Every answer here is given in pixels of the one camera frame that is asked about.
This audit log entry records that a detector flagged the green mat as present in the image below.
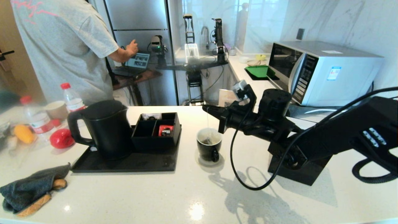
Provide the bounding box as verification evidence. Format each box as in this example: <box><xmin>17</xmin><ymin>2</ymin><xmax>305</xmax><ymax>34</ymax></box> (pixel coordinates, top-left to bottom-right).
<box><xmin>244</xmin><ymin>65</ymin><xmax>276</xmax><ymax>79</ymax></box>

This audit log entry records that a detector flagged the orange fruit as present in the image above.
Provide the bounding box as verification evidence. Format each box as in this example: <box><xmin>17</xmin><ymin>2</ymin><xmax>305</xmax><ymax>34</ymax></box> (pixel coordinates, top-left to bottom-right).
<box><xmin>14</xmin><ymin>125</ymin><xmax>35</xmax><ymax>144</ymax></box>

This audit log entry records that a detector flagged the thin black camera cable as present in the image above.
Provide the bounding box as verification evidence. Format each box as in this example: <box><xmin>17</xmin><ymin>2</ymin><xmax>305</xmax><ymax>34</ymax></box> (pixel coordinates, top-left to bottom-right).
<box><xmin>230</xmin><ymin>87</ymin><xmax>398</xmax><ymax>191</ymax></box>

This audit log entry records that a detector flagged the chrome faucet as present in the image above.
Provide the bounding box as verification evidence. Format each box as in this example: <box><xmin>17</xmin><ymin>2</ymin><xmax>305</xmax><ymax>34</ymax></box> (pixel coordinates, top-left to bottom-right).
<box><xmin>201</xmin><ymin>26</ymin><xmax>210</xmax><ymax>50</ymax></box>

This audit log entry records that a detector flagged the brown cork pad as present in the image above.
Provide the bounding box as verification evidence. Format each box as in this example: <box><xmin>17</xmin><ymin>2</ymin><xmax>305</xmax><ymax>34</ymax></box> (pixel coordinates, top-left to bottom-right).
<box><xmin>17</xmin><ymin>179</ymin><xmax>68</xmax><ymax>217</ymax></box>

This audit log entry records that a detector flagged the dark gray cloth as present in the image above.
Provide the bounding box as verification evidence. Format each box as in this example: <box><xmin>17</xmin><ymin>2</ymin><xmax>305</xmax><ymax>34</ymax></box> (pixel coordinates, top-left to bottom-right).
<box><xmin>288</xmin><ymin>104</ymin><xmax>338</xmax><ymax>119</ymax></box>

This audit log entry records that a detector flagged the black compartment organizer box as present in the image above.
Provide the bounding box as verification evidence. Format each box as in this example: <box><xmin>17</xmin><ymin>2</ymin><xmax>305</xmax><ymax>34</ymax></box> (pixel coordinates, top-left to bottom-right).
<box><xmin>130</xmin><ymin>113</ymin><xmax>181</xmax><ymax>153</ymax></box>

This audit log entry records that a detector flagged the person in gray t-shirt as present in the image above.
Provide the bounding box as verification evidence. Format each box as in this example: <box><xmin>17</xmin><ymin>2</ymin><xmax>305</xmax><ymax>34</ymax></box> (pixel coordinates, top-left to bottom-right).
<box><xmin>11</xmin><ymin>0</ymin><xmax>139</xmax><ymax>105</ymax></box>

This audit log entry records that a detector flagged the silver microwave oven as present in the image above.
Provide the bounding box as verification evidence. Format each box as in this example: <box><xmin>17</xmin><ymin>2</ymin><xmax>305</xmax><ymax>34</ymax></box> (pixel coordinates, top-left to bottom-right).
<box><xmin>267</xmin><ymin>40</ymin><xmax>383</xmax><ymax>107</ymax></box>

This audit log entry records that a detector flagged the black tissue box white lid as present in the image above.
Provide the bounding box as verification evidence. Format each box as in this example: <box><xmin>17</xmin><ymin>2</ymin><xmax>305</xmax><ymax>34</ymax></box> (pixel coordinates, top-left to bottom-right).
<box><xmin>268</xmin><ymin>154</ymin><xmax>332</xmax><ymax>186</ymax></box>

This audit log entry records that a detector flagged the black serving tray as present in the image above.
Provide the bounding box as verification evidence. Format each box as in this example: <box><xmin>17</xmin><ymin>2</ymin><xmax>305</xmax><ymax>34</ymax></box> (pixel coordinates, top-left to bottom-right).
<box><xmin>71</xmin><ymin>124</ymin><xmax>182</xmax><ymax>173</ymax></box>

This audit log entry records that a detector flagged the black mug white inside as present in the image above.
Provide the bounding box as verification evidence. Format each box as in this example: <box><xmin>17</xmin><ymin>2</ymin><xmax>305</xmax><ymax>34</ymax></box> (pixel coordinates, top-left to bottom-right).
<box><xmin>196</xmin><ymin>128</ymin><xmax>223</xmax><ymax>163</ymax></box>

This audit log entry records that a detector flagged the brown wooden desk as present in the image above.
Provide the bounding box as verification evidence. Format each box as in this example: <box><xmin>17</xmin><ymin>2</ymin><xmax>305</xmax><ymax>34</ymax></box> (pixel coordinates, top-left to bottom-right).
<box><xmin>113</xmin><ymin>69</ymin><xmax>163</xmax><ymax>106</ymax></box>

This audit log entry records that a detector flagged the round translucent coaster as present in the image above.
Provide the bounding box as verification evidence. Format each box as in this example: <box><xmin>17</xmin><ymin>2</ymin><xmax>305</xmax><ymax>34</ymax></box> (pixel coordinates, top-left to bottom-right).
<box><xmin>195</xmin><ymin>149</ymin><xmax>225</xmax><ymax>167</ymax></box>

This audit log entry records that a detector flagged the pink QR code sign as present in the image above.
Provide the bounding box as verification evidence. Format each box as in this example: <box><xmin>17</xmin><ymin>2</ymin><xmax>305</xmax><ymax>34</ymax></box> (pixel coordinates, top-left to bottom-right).
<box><xmin>219</xmin><ymin>89</ymin><xmax>237</xmax><ymax>108</ymax></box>

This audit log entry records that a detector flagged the open laptop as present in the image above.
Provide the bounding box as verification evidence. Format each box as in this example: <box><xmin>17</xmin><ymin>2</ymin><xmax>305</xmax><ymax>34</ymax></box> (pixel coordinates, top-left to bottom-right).
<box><xmin>113</xmin><ymin>52</ymin><xmax>151</xmax><ymax>77</ymax></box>

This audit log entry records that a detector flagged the black electric kettle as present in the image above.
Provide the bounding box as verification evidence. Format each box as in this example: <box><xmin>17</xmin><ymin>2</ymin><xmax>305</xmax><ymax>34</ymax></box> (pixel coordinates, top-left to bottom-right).
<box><xmin>67</xmin><ymin>100</ymin><xmax>132</xmax><ymax>161</ymax></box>

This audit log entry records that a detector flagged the beige paper cup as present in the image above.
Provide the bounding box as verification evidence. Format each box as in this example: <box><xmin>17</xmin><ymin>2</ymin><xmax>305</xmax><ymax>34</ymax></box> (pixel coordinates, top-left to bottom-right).
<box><xmin>44</xmin><ymin>101</ymin><xmax>68</xmax><ymax>121</ymax></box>

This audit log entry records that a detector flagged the dark oven mitt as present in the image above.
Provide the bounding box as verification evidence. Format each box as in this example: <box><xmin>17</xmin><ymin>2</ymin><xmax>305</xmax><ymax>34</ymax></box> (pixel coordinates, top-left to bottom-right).
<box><xmin>0</xmin><ymin>163</ymin><xmax>71</xmax><ymax>213</ymax></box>

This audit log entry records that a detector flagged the red round fruit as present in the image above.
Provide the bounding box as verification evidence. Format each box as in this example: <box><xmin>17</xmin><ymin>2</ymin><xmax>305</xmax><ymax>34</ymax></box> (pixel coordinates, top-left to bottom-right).
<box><xmin>50</xmin><ymin>128</ymin><xmax>75</xmax><ymax>149</ymax></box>

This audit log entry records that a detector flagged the tea bag with string tag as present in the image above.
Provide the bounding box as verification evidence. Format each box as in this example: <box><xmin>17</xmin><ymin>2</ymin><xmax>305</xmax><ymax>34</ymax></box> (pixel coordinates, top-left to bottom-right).
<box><xmin>201</xmin><ymin>112</ymin><xmax>220</xmax><ymax>146</ymax></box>

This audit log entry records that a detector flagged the clear water bottle red cap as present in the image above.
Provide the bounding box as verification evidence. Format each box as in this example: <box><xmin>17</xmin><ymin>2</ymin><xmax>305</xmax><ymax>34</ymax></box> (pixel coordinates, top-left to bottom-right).
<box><xmin>21</xmin><ymin>96</ymin><xmax>58</xmax><ymax>142</ymax></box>
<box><xmin>61</xmin><ymin>83</ymin><xmax>86</xmax><ymax>113</ymax></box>

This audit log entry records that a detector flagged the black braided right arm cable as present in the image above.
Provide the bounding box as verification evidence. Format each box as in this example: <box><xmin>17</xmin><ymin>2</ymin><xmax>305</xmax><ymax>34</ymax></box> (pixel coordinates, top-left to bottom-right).
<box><xmin>352</xmin><ymin>156</ymin><xmax>398</xmax><ymax>184</ymax></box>

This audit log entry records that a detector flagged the white power cable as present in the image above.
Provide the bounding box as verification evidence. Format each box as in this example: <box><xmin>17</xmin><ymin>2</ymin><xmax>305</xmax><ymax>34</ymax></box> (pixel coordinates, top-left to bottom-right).
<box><xmin>306</xmin><ymin>108</ymin><xmax>337</xmax><ymax>114</ymax></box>

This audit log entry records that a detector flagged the red sachet packet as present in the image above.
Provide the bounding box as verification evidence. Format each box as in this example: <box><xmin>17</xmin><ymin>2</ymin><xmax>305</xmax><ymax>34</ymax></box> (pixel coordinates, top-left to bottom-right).
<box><xmin>158</xmin><ymin>125</ymin><xmax>173</xmax><ymax>137</ymax></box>

